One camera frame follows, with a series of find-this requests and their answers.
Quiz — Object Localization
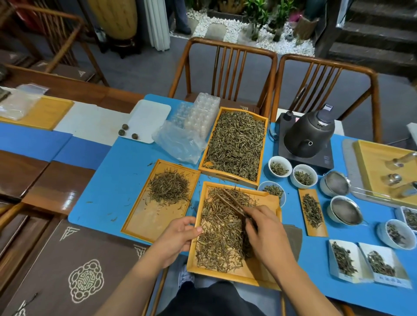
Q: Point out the small blue table mat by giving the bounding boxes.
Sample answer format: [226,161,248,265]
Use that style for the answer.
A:
[0,122,73,163]
[51,136,112,171]

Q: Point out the metal tea strainer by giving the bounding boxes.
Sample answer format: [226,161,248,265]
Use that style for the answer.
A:
[319,171,391,199]
[326,195,370,226]

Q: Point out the clear plastic bag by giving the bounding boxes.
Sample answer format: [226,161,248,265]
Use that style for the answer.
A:
[151,120,210,165]

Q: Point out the clear plastic ball mould tray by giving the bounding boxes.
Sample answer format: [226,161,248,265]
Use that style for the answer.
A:
[175,92,221,139]

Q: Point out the white tea sample holder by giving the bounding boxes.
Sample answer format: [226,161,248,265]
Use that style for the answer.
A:
[358,242,413,289]
[328,239,374,284]

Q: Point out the brown patterned seat cushion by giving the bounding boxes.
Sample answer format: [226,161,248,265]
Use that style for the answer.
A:
[0,219,155,316]

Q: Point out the dark stone stairs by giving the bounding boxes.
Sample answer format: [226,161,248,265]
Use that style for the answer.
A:
[314,0,417,79]

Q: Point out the tree stump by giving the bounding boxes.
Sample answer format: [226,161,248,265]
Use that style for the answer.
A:
[294,15,320,41]

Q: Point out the white tea cup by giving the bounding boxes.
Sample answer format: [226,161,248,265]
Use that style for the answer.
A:
[268,156,293,178]
[290,164,318,189]
[257,181,287,208]

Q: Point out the large yellow floor vase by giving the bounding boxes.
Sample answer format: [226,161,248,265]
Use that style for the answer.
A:
[86,0,142,59]

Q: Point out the deep wooden tray with handles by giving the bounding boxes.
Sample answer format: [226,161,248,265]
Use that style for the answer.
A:
[198,106,270,189]

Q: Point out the person's grey shoe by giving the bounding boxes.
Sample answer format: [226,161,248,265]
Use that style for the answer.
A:
[178,264,195,290]

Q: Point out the green potted plants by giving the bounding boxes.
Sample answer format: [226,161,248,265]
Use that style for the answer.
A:
[215,0,305,43]

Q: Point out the bed of white pebbles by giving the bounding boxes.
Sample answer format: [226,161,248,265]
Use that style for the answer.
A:
[169,8,316,58]

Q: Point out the black kettle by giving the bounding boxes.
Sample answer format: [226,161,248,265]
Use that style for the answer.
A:
[283,104,336,159]

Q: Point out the small tea leaf pile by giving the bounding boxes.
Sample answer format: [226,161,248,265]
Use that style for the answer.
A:
[145,169,191,206]

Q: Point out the black electric kettle base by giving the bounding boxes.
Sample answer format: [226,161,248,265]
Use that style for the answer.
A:
[272,111,335,176]

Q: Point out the small wooden tea plate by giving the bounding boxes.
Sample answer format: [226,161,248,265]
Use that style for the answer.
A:
[298,188,329,238]

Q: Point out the flat wooden tray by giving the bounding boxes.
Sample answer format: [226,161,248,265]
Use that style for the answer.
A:
[121,158,201,244]

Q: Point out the white pleated curtain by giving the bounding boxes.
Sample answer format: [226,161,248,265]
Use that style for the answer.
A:
[143,0,171,52]

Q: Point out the yellow wooden tea tray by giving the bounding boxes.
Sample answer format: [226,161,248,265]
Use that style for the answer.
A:
[353,140,417,209]

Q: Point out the shallow wooden sorting tray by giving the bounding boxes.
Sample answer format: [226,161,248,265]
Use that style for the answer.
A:
[186,181,283,291]

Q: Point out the large blue table mat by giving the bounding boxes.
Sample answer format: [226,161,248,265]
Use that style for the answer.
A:
[67,94,417,316]

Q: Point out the large heap of tea leaves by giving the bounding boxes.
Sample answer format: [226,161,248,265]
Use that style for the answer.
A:
[205,111,266,182]

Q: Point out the person's left forearm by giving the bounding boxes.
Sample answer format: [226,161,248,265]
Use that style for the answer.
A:
[94,251,170,316]

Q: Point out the person's right hand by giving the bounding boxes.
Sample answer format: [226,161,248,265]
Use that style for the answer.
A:
[244,205,296,273]

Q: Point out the person's black shorts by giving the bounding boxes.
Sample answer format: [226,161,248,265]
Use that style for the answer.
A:
[156,279,285,316]

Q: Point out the white table mat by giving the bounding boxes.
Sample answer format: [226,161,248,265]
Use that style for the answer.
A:
[53,100,131,147]

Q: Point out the wooden tea tweezers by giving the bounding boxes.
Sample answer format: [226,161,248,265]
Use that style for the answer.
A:
[216,188,258,228]

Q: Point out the yellow wooden board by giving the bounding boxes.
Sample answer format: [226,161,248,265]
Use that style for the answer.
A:
[0,95,75,132]

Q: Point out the person's right forearm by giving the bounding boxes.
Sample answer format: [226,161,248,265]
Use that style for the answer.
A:
[270,257,343,316]

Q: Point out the wooden spindle back chair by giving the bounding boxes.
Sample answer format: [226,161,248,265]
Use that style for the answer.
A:
[270,53,382,144]
[167,36,278,115]

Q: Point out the wooden armchair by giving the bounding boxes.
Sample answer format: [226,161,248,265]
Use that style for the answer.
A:
[0,0,110,87]

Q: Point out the white rectangular tray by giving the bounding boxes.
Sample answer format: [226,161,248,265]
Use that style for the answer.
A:
[118,99,172,144]

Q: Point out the person's left hand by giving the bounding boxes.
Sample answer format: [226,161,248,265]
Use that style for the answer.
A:
[150,216,204,268]

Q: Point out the spread loose tea leaves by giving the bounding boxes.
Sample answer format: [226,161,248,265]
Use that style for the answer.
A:
[195,186,258,274]

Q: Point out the clear plastic pouches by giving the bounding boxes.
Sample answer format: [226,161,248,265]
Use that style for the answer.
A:
[0,83,50,122]

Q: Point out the white square dish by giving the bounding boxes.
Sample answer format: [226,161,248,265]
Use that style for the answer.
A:
[394,206,417,232]

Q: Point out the small glass jar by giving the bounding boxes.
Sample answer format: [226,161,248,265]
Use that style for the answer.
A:
[381,173,403,187]

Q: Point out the white tea bowl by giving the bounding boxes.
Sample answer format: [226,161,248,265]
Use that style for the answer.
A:
[377,219,417,251]

